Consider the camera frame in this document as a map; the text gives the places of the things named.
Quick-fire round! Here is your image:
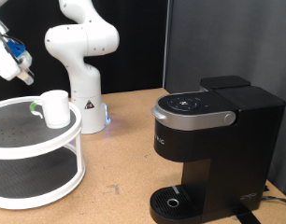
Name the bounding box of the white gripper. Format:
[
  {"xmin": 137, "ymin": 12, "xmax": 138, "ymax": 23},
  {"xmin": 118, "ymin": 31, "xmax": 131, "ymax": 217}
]
[{"xmin": 0, "ymin": 40, "xmax": 36, "ymax": 86}]

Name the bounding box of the silver Keurig lid handle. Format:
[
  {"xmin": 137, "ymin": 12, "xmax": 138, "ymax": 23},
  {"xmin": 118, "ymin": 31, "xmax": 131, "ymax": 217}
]
[{"xmin": 150, "ymin": 105, "xmax": 237, "ymax": 132}]

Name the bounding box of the black Keurig coffee machine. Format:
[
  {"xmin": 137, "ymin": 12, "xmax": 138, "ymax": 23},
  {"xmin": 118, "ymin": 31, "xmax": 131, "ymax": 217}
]
[{"xmin": 149, "ymin": 75, "xmax": 286, "ymax": 224}]

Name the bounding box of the black Keurig drip tray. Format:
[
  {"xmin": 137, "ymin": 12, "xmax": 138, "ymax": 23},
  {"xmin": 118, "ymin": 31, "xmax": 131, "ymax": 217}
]
[{"xmin": 149, "ymin": 185, "xmax": 209, "ymax": 224}]

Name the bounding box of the white two-tier turntable rack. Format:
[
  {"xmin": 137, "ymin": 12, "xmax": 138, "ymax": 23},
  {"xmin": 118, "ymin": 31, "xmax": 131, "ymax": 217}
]
[{"xmin": 0, "ymin": 95, "xmax": 87, "ymax": 210}]

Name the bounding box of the black curtain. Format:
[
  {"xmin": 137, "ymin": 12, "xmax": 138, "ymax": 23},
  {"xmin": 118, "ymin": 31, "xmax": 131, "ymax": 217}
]
[{"xmin": 0, "ymin": 0, "xmax": 169, "ymax": 102}]

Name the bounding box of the grey partition panel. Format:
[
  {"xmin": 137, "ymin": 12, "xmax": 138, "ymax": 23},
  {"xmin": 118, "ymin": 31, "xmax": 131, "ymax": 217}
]
[{"xmin": 163, "ymin": 0, "xmax": 286, "ymax": 200}]

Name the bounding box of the black tape strip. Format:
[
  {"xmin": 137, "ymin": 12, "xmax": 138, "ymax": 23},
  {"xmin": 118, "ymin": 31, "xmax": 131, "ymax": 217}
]
[{"xmin": 231, "ymin": 203, "xmax": 261, "ymax": 224}]

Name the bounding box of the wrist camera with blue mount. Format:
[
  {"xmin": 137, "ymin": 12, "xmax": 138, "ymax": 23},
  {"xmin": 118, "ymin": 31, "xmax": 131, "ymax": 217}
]
[{"xmin": 5, "ymin": 38, "xmax": 34, "ymax": 76}]

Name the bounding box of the white mug green handle mark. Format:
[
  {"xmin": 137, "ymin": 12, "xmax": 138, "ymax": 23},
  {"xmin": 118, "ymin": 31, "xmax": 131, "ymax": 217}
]
[{"xmin": 29, "ymin": 90, "xmax": 72, "ymax": 130}]

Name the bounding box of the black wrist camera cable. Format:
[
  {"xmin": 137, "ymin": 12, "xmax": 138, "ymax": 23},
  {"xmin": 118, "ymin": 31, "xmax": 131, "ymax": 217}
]
[{"xmin": 0, "ymin": 26, "xmax": 25, "ymax": 46}]

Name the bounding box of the braided power cable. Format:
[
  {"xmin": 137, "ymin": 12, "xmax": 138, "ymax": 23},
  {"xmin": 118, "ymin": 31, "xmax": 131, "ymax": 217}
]
[{"xmin": 261, "ymin": 195, "xmax": 286, "ymax": 206}]

